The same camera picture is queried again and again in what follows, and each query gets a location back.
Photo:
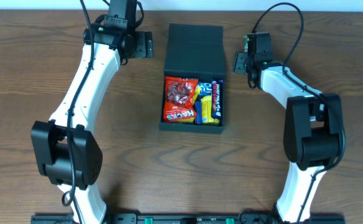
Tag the KitKat Milo chocolate bar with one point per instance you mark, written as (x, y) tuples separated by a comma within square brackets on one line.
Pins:
[(246, 44)]

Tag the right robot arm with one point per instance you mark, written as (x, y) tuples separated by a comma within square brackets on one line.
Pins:
[(313, 136)]

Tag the yellow Mentos gum bottle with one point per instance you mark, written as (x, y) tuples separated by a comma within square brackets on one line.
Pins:
[(206, 106)]

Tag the yellow snack bag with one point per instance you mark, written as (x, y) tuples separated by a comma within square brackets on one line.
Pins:
[(197, 93)]

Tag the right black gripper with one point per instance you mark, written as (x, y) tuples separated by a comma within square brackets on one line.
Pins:
[(238, 63)]

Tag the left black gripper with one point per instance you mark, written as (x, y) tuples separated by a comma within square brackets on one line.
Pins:
[(145, 44)]

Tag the blue Eclipse mint tin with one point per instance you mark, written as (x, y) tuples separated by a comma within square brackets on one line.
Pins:
[(198, 107)]

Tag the dark green cardboard box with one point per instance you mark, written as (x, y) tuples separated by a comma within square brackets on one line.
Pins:
[(196, 51)]

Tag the Dairy Milk chocolate bar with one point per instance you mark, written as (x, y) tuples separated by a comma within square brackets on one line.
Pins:
[(216, 99)]

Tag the red Hacks candy bag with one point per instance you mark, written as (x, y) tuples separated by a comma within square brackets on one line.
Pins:
[(179, 100)]

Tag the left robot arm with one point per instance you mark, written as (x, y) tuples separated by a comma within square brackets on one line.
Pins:
[(65, 148)]

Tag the blue Oreo cookie pack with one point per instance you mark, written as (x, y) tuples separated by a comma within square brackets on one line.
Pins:
[(205, 88)]

